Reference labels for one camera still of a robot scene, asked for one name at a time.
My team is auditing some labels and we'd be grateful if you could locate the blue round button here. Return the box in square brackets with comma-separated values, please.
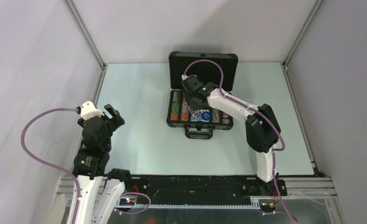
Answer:
[201, 110, 212, 122]

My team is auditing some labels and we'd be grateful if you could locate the black poker set case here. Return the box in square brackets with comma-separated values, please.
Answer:
[166, 51, 239, 140]

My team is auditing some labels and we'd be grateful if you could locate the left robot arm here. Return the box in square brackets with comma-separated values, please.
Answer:
[67, 100, 133, 224]

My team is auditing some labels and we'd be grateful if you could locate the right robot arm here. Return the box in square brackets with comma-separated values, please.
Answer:
[181, 75, 285, 195]

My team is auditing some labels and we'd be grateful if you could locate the blue playing card box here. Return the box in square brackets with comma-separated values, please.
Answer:
[190, 110, 212, 122]

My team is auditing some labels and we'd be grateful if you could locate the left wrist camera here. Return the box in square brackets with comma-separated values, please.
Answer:
[75, 98, 104, 121]

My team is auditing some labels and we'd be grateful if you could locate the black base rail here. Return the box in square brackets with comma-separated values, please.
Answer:
[126, 175, 287, 206]

